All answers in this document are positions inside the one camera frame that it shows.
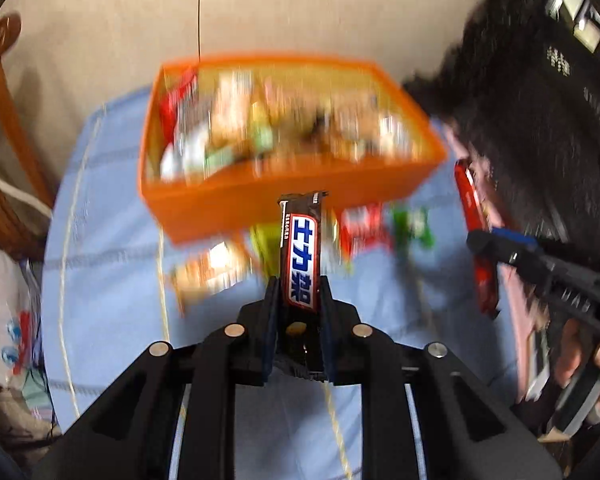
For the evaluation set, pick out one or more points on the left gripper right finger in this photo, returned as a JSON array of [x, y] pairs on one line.
[[425, 414]]

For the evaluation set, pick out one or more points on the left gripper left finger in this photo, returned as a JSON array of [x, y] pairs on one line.
[[171, 399]]

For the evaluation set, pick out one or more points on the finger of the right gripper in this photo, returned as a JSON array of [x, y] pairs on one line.
[[510, 254], [511, 238]]

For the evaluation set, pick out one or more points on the dark red chocolate bar packet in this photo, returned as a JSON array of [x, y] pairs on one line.
[[485, 273]]

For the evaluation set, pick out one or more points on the green plum candy packet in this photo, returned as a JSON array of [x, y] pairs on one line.
[[411, 226]]

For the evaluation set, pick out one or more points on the red black snack packet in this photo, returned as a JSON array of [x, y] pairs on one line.
[[362, 229]]

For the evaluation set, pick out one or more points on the orange round pastry packet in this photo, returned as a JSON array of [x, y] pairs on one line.
[[216, 269]]

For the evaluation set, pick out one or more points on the brown Snickers bar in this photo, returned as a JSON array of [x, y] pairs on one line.
[[299, 311]]

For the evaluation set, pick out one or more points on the person right hand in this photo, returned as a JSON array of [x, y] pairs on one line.
[[572, 354]]

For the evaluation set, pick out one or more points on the blue checked tablecloth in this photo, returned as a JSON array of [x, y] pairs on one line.
[[103, 303]]

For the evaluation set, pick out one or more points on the dark carved wooden furniture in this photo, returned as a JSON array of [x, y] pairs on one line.
[[522, 91]]

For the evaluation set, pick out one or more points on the white plastic bag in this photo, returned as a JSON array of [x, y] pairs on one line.
[[19, 309]]

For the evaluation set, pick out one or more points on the yellow-green seed packet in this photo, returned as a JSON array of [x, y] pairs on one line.
[[265, 241]]

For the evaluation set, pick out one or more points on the carved wooden chair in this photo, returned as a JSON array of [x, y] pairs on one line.
[[16, 239]]

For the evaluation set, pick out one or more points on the orange cardboard box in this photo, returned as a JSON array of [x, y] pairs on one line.
[[226, 137]]

